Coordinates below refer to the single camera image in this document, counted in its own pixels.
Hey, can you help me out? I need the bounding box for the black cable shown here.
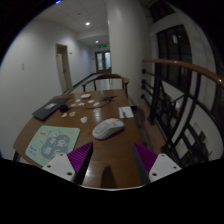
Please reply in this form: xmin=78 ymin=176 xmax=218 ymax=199
xmin=66 ymin=95 xmax=118 ymax=111

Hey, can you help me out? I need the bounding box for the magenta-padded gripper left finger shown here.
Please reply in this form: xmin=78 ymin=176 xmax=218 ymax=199
xmin=42 ymin=141 xmax=94 ymax=186

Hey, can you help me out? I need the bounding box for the wooden armchair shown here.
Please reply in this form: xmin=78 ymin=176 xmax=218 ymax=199
xmin=81 ymin=73 xmax=130 ymax=98

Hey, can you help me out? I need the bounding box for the white side door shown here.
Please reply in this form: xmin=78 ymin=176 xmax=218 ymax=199
xmin=55 ymin=43 xmax=74 ymax=94

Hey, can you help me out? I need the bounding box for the white paper sheet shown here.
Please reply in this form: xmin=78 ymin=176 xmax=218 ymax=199
xmin=118 ymin=106 xmax=135 ymax=120

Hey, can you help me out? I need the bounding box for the black railing with wooden handrail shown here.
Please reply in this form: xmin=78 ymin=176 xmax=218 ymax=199
xmin=141 ymin=58 xmax=224 ymax=168

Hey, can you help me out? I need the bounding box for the glazed double door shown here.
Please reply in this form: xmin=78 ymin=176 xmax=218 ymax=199
xmin=94 ymin=50 xmax=112 ymax=74

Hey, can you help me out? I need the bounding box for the dark closed laptop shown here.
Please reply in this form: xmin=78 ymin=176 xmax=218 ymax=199
xmin=31 ymin=96 xmax=72 ymax=121

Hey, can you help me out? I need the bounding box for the pale green cartoon mouse pad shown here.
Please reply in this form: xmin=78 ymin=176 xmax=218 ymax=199
xmin=24 ymin=125 xmax=81 ymax=167

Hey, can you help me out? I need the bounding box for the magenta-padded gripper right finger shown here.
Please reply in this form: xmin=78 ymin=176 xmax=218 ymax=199
xmin=131 ymin=142 xmax=183 ymax=185

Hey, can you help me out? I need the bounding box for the white perforated computer mouse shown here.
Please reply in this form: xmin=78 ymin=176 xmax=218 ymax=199
xmin=92 ymin=117 xmax=126 ymax=141

